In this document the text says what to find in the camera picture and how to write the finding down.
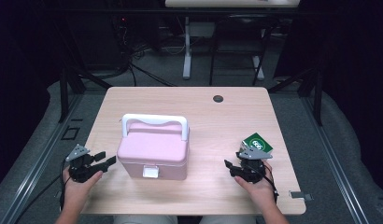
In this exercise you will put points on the green packet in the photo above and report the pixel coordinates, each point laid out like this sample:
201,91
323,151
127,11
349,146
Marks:
259,141

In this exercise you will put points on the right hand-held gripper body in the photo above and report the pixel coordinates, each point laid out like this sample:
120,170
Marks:
253,169

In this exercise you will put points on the black equipment with red light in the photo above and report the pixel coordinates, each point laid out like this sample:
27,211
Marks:
122,28

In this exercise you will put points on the grey metal table bracket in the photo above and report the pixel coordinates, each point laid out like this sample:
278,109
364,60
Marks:
300,195

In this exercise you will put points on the person's left hand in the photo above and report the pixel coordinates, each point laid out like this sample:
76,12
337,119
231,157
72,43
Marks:
76,191

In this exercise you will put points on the pink storage box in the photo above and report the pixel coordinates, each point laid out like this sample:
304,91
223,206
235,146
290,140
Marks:
152,149

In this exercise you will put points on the white desk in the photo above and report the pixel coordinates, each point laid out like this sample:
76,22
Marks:
187,46

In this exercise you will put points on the black chair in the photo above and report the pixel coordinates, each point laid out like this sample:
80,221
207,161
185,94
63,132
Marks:
212,62

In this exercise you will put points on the round table grommet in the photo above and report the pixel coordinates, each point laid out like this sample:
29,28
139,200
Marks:
218,99

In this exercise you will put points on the aluminium floor rail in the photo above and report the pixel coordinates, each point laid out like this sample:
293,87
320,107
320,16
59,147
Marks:
40,161
333,161

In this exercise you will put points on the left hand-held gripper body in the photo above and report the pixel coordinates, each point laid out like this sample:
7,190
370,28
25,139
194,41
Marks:
82,169

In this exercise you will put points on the black metal frame stand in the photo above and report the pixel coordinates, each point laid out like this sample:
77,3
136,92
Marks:
319,99
63,93

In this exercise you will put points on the square floor outlet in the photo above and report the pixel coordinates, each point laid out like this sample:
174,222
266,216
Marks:
70,133

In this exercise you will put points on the person's right hand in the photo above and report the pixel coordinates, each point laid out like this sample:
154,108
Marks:
262,193

